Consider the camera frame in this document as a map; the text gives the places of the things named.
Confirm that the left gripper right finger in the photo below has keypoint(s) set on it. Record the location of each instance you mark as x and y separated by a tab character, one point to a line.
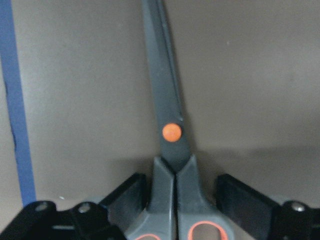
263	218

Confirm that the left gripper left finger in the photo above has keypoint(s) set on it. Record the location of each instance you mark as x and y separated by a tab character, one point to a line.
107	219

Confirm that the grey orange scissors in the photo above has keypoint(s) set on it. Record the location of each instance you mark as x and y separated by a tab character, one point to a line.
177	203

